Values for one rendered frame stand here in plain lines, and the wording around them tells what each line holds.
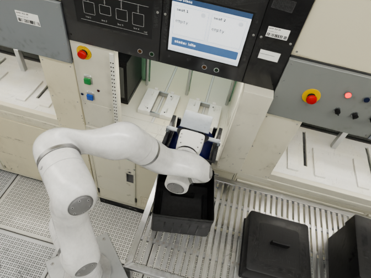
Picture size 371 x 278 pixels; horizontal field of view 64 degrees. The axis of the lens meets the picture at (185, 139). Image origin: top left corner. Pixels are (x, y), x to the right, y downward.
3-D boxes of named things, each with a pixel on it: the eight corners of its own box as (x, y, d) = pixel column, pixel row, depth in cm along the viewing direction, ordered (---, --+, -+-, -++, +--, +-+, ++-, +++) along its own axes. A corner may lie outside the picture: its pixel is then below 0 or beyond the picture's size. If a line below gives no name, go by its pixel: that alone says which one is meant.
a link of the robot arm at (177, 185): (194, 151, 105) (170, 151, 109) (185, 181, 97) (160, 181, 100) (200, 166, 111) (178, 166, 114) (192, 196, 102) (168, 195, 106)
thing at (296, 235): (238, 276, 132) (245, 267, 122) (244, 217, 152) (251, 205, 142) (303, 294, 131) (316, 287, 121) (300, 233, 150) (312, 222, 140)
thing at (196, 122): (155, 176, 138) (160, 131, 114) (168, 144, 152) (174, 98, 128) (206, 190, 137) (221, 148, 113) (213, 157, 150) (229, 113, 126)
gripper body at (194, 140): (172, 157, 114) (179, 137, 122) (197, 164, 114) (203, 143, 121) (174, 145, 109) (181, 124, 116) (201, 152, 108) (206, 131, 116)
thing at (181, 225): (157, 181, 159) (159, 162, 146) (208, 187, 161) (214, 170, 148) (150, 230, 141) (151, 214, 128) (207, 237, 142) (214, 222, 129)
